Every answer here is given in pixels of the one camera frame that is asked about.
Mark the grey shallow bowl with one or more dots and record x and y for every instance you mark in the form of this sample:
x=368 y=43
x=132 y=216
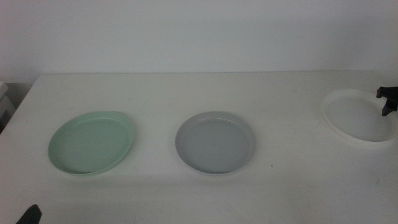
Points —
x=215 y=144

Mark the white shallow bowl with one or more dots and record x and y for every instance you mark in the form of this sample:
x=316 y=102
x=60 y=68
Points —
x=354 y=118

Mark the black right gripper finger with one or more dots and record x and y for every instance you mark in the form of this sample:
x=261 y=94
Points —
x=387 y=92
x=389 y=107

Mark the pale green shallow bowl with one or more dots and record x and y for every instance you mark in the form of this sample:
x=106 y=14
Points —
x=90 y=144

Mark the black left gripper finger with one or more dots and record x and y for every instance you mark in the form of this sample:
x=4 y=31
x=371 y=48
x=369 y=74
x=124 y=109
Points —
x=31 y=216

